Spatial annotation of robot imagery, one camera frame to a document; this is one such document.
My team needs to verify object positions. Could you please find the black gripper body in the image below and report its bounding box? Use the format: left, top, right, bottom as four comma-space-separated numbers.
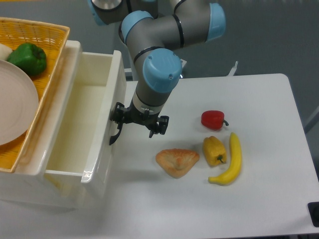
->
124, 104, 159, 131

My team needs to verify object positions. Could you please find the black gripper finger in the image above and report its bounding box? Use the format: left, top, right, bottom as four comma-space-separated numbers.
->
110, 102, 130, 133
148, 116, 169, 138

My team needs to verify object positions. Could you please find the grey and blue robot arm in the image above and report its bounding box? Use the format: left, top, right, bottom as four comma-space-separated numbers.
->
88, 0, 226, 135

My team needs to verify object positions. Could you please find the white drawer cabinet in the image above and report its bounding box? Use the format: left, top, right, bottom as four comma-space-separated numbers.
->
0, 41, 89, 208

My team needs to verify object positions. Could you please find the triangular baked pastry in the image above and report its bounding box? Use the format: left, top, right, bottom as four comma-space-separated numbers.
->
156, 148, 200, 179

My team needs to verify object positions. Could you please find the red bell pepper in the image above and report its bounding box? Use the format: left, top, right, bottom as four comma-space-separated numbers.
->
201, 110, 229, 130

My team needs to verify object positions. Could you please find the yellow bell pepper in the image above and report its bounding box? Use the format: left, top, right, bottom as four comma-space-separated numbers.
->
202, 136, 227, 167

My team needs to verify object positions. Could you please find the yellow banana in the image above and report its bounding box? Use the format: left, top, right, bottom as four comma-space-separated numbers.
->
208, 132, 242, 186

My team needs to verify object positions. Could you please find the beige round plate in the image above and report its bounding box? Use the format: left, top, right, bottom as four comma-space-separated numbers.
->
0, 60, 39, 145

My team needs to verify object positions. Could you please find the green bell pepper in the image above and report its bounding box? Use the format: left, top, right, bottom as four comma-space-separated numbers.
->
7, 43, 47, 76

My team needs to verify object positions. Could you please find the white round vegetable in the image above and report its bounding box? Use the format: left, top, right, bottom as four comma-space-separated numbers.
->
0, 44, 13, 61

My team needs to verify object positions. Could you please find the yellow woven basket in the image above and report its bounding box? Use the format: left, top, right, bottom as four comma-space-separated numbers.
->
0, 17, 70, 173

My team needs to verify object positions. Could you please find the black corner device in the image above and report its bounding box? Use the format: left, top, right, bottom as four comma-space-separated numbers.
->
308, 202, 319, 228

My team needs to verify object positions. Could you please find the white metal base frame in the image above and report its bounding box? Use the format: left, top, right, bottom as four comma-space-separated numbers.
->
124, 59, 238, 81

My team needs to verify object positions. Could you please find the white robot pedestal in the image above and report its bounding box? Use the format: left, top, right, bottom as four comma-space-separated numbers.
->
118, 23, 139, 82

